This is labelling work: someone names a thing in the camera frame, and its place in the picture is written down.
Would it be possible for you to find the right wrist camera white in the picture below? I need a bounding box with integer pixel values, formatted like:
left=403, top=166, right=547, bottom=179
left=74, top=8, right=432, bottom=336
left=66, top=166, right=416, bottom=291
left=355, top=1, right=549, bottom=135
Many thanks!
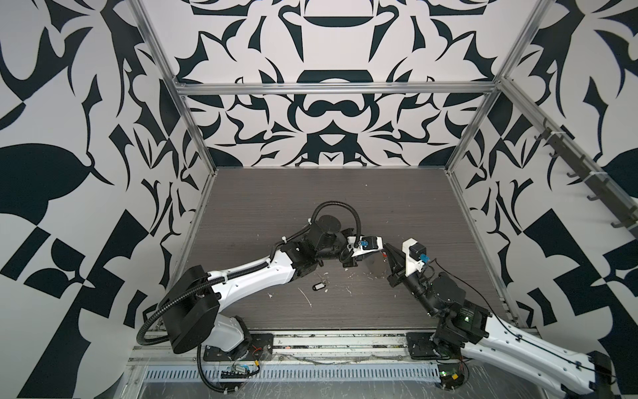
left=401, top=239, right=430, bottom=277

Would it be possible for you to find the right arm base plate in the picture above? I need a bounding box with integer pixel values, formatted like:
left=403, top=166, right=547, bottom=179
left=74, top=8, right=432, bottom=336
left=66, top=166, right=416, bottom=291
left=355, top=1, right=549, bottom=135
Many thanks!
left=405, top=332, right=450, bottom=361

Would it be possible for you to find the horizontal aluminium frame bar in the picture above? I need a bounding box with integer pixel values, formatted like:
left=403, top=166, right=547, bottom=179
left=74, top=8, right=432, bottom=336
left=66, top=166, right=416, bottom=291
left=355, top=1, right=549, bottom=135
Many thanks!
left=175, top=81, right=496, bottom=96

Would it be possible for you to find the wall hook rail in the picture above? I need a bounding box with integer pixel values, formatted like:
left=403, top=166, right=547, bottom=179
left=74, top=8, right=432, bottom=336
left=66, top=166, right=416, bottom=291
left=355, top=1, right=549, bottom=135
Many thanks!
left=535, top=117, right=637, bottom=239

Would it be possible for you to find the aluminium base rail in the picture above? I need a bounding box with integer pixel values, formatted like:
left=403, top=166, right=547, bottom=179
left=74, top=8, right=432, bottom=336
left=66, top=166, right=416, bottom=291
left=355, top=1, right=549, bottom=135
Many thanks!
left=126, top=329, right=435, bottom=367

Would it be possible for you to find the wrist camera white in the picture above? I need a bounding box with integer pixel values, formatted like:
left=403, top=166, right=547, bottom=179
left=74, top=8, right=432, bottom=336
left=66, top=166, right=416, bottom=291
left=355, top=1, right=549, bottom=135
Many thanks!
left=354, top=236, right=384, bottom=250
left=401, top=239, right=430, bottom=277

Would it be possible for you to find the black corrugated cable hose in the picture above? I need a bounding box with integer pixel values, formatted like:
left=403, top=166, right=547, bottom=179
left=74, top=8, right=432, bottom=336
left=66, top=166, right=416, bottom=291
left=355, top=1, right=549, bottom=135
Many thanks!
left=135, top=200, right=362, bottom=347

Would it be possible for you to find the white slotted cable duct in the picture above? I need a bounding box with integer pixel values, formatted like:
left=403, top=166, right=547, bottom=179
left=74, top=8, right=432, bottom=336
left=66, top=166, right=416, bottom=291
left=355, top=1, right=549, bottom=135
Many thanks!
left=144, top=363, right=441, bottom=383

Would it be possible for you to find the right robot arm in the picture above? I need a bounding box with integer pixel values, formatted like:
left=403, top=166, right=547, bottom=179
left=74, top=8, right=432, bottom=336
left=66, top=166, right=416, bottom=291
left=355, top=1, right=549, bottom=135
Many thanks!
left=381, top=239, right=615, bottom=398

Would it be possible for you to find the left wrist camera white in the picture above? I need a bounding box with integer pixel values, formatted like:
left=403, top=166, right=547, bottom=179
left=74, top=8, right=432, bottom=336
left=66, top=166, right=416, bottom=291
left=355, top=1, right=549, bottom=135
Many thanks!
left=354, top=236, right=384, bottom=250

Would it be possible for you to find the right circuit board with wires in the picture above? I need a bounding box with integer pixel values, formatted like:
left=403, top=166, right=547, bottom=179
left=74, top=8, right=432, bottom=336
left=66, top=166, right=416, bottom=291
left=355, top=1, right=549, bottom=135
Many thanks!
left=435, top=362, right=469, bottom=392

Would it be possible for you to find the left circuit board with wires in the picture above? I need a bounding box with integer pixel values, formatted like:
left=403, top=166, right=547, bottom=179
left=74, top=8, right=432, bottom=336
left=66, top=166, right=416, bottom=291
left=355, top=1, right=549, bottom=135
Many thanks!
left=220, top=361, right=261, bottom=379

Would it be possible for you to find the circuit board with wires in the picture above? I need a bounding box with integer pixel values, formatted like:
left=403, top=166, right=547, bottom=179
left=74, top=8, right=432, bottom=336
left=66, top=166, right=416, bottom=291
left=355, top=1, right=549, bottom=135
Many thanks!
left=435, top=362, right=469, bottom=392
left=220, top=361, right=261, bottom=379

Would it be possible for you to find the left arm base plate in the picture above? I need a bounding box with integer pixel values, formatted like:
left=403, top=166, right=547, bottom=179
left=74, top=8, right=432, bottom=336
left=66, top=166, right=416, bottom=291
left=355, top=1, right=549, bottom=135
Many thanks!
left=203, top=333, right=274, bottom=362

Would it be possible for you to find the black key tag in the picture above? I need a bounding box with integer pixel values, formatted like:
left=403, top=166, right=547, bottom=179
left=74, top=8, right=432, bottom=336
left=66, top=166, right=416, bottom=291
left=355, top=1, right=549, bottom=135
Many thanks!
left=312, top=282, right=327, bottom=292

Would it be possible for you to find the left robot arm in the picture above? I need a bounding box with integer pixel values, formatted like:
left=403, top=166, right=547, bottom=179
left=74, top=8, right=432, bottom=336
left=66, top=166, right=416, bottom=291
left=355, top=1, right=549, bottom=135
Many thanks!
left=136, top=214, right=383, bottom=356

